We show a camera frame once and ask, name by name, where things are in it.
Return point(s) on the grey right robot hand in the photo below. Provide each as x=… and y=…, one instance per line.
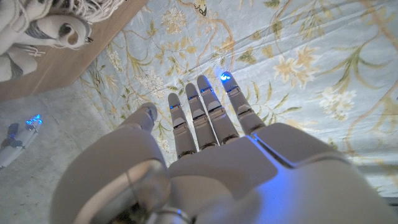
x=18, y=137

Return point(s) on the beige plaid fringed scarf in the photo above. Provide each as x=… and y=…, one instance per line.
x=37, y=28

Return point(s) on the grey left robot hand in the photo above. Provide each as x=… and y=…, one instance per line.
x=217, y=174

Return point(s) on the floral printed backdrop cloth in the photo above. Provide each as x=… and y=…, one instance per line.
x=264, y=62

